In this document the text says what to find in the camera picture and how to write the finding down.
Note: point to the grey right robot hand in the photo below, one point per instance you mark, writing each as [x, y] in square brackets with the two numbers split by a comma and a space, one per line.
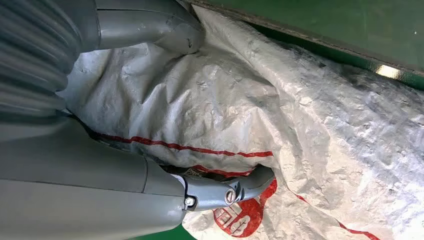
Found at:
[82, 185]

